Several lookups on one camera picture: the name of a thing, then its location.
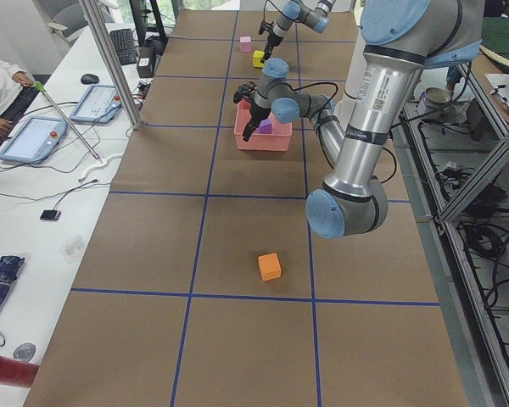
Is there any near teach pendant tablet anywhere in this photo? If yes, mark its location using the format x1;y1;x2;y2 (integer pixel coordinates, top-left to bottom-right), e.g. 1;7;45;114
0;116;68;164

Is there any purple foam block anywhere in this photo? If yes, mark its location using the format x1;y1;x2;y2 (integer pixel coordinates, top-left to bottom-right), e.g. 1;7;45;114
257;119;273;134

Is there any person in white shirt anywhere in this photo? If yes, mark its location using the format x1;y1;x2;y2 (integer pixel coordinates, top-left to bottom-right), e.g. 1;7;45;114
0;59;39;140

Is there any far teach pendant tablet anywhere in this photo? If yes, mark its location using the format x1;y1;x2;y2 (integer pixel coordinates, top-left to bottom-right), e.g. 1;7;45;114
70;85;121;124

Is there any round metal lid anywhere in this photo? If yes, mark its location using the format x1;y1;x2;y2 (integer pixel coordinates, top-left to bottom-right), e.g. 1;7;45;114
13;342;36;362

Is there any teach pendant tablet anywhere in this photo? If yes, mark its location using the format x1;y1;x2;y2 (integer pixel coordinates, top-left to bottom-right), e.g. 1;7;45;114
0;116;68;164
70;85;121;124

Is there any green tipped metal stick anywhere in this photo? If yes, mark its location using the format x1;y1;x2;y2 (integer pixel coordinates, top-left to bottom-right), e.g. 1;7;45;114
34;81;103;164

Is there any pink foam block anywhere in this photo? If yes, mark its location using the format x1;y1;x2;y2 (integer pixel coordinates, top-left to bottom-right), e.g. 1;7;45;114
239;36;252;53

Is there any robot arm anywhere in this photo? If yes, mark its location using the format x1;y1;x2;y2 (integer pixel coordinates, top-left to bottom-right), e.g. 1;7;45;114
259;0;335;63
236;1;484;238

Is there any aluminium side frame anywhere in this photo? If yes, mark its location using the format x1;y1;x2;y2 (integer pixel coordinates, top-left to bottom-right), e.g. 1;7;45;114
394;56;509;406

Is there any red cylinder bottle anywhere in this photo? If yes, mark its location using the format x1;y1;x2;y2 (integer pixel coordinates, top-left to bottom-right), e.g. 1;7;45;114
0;355;39;388

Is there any black keyboard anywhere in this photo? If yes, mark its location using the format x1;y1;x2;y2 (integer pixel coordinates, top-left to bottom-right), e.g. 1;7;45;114
109;28;137;65

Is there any small black phone device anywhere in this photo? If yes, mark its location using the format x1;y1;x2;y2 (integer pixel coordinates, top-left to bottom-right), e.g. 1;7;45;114
40;209;61;221

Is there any orange foam block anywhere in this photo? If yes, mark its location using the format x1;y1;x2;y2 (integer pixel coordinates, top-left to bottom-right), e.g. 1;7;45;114
258;253;282;281

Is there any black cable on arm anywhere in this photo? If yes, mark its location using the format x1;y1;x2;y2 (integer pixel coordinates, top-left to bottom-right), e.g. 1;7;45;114
288;81;398;183

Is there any black box with label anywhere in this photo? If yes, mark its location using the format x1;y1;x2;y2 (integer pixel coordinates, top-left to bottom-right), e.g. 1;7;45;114
137;47;156;79

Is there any aluminium frame post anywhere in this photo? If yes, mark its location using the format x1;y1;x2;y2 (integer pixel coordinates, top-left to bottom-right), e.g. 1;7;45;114
79;0;142;130

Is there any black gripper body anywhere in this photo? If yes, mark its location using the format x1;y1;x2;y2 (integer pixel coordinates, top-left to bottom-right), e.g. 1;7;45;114
233;81;270;125
259;20;282;47

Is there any black computer mouse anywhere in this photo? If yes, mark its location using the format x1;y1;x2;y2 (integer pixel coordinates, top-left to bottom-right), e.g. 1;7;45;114
80;73;100;85

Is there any yellow foam block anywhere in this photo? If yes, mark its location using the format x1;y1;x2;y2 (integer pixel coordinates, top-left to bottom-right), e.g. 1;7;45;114
252;50;266;69

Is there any pink plastic bin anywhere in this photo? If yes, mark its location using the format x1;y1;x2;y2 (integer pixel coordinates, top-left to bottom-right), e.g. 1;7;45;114
234;101;293;152

